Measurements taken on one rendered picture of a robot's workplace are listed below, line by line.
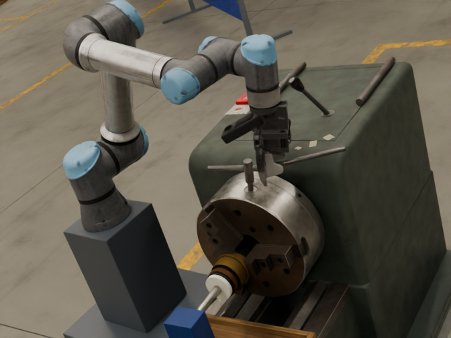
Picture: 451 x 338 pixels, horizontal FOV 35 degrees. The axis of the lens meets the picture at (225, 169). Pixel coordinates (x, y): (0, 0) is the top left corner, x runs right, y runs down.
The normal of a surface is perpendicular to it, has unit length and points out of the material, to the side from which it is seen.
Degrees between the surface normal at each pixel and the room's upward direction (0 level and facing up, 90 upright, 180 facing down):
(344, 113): 0
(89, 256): 90
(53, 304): 0
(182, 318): 0
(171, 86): 90
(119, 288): 90
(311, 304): 29
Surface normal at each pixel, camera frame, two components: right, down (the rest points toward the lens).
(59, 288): -0.28, -0.85
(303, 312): 0.16, -0.73
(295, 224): 0.62, -0.36
